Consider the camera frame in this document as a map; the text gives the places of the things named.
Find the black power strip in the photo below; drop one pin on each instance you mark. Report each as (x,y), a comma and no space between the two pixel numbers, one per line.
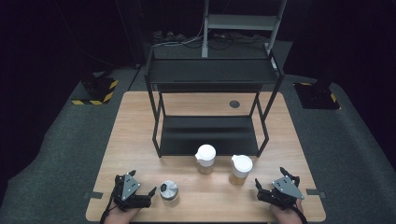
(168,35)

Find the round dark table grommet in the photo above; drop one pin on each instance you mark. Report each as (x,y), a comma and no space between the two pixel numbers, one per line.
(234,104)

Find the yellow-black striped stand base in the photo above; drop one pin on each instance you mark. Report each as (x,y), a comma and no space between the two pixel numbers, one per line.
(104,91)
(317,96)

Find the person's right hand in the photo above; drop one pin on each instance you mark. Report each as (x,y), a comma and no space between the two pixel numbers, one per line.
(288,216)

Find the grey tape strip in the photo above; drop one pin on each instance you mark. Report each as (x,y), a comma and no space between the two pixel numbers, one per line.
(93,195)
(316,193)

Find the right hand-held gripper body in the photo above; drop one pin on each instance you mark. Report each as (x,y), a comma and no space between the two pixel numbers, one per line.
(285,189)

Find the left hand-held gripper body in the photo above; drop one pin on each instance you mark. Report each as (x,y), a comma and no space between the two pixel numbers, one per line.
(127,189)

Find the grey metal stand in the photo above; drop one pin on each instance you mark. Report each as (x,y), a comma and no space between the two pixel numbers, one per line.
(239,22)

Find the person's left hand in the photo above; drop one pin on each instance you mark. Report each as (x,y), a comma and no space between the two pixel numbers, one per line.
(120,217)

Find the black metal two-tier shelf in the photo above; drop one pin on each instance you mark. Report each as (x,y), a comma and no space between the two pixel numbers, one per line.
(211,71)

